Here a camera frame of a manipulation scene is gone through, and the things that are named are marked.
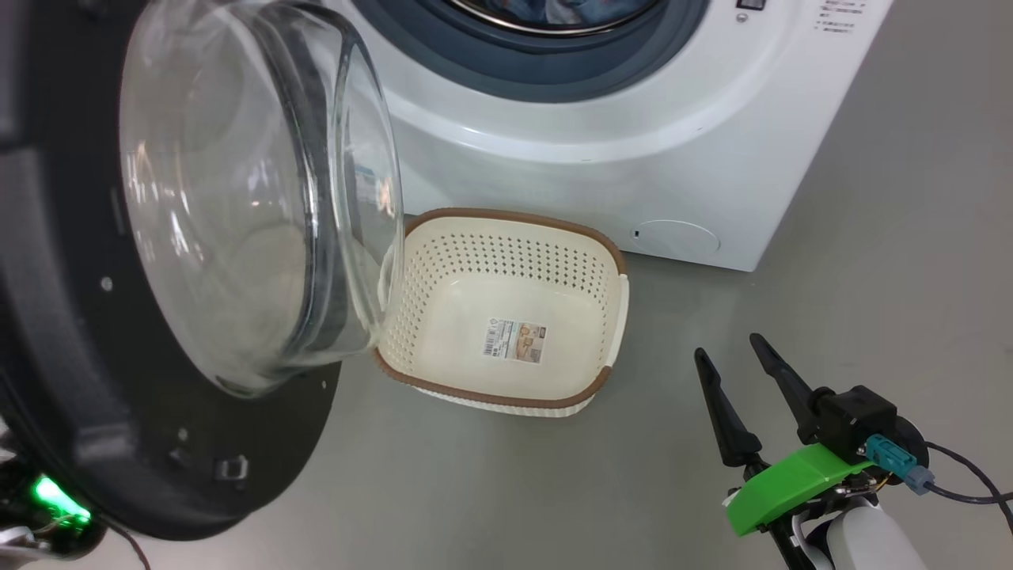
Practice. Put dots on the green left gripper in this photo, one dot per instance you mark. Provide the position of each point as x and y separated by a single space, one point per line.
47 514

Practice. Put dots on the white front-load washing machine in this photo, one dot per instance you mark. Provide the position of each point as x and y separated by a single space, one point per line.
593 182

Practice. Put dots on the round drain filter cover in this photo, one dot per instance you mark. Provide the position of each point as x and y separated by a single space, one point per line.
675 237

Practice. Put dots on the round black glass washer door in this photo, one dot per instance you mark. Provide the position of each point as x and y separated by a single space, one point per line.
71 356

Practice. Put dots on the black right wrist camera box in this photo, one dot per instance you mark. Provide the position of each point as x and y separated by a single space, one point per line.
859 419

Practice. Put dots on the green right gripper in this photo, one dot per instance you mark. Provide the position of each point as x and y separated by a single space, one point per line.
783 487

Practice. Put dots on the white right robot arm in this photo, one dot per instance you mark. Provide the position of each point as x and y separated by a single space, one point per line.
870 542

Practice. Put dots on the steel washer drum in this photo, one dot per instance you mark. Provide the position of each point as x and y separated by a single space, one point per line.
475 9

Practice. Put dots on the cream perforated laundry basket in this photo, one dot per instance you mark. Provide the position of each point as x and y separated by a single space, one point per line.
491 261

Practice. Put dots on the basket product label sticker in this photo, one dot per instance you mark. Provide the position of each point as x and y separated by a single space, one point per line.
514 340

